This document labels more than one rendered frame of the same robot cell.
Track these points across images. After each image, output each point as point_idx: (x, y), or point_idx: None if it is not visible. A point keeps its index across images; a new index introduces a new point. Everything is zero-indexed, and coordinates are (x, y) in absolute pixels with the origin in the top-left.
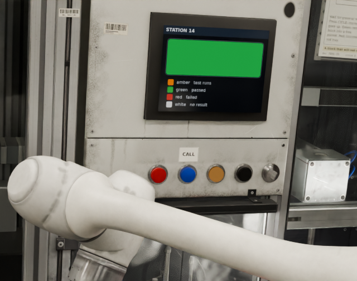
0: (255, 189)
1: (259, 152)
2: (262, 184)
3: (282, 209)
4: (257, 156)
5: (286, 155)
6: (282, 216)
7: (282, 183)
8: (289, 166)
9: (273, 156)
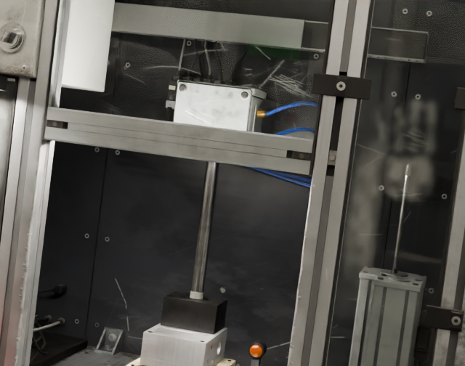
0: None
1: None
2: (0, 54)
3: (37, 104)
4: None
5: (44, 17)
6: (37, 115)
7: (30, 58)
8: (48, 35)
9: (17, 11)
